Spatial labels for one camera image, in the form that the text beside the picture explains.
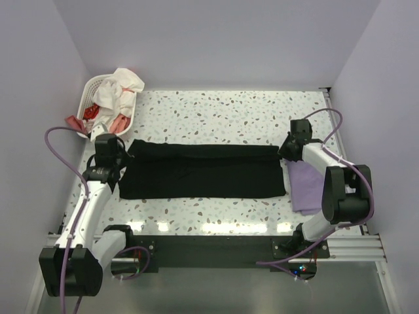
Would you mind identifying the aluminium frame rail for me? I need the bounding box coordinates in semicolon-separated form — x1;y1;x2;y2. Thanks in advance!
41;234;389;262

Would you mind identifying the white laundry basket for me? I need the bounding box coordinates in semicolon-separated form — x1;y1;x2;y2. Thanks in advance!
76;74;136;136

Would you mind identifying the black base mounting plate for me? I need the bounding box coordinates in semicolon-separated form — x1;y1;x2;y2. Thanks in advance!
109;234;330;282

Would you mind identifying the white t shirt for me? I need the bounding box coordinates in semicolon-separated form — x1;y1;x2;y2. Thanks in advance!
86;68;145;135

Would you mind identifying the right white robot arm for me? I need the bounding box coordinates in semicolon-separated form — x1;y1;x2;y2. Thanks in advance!
278;119;374;257

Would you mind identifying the pink red garment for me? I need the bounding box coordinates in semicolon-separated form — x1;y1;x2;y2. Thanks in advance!
65;103;131;134

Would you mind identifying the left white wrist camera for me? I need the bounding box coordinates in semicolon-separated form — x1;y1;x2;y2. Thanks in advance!
90;123;108;143

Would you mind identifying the folded purple t shirt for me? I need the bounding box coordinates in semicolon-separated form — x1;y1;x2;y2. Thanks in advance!
285;160;324;216

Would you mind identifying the black t shirt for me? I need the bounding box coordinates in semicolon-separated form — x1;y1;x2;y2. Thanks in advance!
119;140;286;200

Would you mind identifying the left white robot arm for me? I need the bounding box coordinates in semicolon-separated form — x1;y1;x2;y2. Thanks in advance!
39;133;136;298

